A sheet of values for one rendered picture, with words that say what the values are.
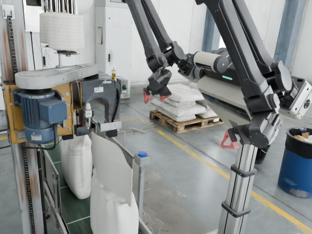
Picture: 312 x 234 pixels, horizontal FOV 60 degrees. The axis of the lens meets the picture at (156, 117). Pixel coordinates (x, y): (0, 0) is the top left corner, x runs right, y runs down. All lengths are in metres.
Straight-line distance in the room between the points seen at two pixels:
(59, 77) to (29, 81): 0.14
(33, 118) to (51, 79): 0.21
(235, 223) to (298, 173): 1.64
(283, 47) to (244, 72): 9.05
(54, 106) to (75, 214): 0.99
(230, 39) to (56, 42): 0.81
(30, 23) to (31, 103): 2.45
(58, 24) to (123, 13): 4.15
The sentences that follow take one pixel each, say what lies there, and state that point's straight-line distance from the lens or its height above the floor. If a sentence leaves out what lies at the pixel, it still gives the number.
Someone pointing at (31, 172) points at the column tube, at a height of 0.80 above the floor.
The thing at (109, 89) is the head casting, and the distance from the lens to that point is 1.64.
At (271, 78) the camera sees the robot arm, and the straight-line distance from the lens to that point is 0.92.
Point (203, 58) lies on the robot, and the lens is 1.15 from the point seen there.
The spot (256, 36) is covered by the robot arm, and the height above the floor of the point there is 1.66.
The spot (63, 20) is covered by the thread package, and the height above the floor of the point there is 1.66.
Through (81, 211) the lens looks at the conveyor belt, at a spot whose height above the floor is 0.38.
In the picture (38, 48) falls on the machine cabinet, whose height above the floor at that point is 1.20.
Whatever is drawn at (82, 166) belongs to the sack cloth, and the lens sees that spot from 2.07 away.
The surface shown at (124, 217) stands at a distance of 1.44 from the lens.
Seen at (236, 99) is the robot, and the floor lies 1.39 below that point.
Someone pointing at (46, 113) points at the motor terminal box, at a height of 1.26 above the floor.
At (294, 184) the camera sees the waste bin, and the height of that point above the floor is 0.14.
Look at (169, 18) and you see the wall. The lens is 6.69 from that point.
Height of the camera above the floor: 1.68
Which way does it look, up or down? 20 degrees down
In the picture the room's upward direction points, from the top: 4 degrees clockwise
